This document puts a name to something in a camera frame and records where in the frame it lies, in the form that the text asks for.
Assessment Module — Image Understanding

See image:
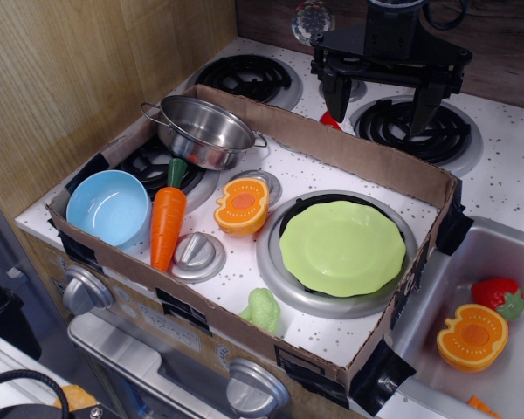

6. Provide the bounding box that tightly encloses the orange cloth lower left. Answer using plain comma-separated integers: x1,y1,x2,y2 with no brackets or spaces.
61,384,97,412

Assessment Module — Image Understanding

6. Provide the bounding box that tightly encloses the light green toy broccoli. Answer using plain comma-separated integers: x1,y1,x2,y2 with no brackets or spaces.
238,288,281,334

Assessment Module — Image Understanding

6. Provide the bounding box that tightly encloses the light green plastic plate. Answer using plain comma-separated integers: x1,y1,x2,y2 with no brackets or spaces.
279,201,406,298

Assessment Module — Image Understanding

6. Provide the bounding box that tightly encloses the silver stove knob front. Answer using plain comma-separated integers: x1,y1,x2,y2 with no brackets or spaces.
168,232,226,284

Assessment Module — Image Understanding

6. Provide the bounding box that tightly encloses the orange toy carrot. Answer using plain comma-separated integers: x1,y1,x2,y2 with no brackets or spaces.
150,158,187,272

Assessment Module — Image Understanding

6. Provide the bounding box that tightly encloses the metal sink basin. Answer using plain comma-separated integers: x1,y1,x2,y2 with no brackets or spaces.
380,217,524,418

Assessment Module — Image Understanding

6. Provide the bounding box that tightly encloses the light blue plastic bowl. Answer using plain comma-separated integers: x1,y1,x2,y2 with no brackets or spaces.
66,170,152,251

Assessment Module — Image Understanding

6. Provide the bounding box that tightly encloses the black coil burner rear left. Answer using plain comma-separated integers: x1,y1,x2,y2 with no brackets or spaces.
187,54,303,110

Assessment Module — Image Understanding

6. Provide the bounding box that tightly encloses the orange pumpkin half in sink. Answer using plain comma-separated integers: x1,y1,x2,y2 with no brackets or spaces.
436,304,509,373

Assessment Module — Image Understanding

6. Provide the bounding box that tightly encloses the silver oven dial left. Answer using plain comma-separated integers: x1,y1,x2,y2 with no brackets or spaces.
62,265,114,315

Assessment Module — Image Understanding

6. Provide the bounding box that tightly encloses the silver oven dial right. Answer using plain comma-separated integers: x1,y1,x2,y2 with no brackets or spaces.
226,358,290,418

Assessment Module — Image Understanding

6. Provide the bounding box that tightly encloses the stainless steel pot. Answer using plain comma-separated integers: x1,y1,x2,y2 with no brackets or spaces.
140,95,267,171

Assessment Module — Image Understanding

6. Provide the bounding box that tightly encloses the silver oven door handle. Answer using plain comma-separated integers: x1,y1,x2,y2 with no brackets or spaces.
68,313,235,418

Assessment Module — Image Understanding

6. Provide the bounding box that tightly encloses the black coil burner front left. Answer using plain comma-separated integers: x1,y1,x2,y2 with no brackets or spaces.
115,136,220,214

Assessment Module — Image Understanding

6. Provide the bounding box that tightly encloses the red toy strawberry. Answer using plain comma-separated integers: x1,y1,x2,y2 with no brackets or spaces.
471,278,524,322

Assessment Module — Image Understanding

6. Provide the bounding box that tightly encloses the silver oven dial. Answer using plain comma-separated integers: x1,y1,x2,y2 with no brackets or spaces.
62,265,114,315
226,358,290,418

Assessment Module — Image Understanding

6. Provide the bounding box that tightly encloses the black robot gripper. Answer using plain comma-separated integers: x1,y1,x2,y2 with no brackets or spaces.
311,1,472,135

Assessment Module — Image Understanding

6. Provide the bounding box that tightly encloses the silver hanging strainer ladle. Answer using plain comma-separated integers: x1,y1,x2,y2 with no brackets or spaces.
291,1,335,46

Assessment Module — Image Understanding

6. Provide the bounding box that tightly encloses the black coil burner rear right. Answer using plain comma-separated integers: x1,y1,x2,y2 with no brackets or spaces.
349,96,483,177

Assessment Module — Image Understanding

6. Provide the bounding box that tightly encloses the orange toy pumpkin half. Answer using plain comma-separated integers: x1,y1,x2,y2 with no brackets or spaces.
214,177,270,237

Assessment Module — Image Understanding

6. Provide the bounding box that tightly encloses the brown cardboard fence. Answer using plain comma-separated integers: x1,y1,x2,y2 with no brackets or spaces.
45,83,475,418

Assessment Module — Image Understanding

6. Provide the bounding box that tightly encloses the red white toy mushroom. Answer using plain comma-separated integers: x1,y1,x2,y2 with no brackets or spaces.
319,111,355,135

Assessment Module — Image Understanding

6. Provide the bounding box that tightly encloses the silver stove knob middle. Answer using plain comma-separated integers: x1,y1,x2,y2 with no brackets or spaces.
231,169,283,208

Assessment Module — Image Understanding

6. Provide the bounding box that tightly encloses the black cable lower left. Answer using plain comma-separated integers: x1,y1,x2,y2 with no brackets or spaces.
0,368,71,419

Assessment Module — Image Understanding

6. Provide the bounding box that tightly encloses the black coil burner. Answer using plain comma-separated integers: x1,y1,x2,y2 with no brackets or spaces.
349,96,483,177
115,136,220,214
187,54,303,110

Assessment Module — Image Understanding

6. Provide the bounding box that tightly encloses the small orange toy piece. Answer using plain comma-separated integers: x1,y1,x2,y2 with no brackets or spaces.
467,395,501,419

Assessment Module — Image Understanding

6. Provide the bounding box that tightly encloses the silver burner ring under plate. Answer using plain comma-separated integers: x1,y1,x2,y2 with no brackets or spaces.
255,189,419,320

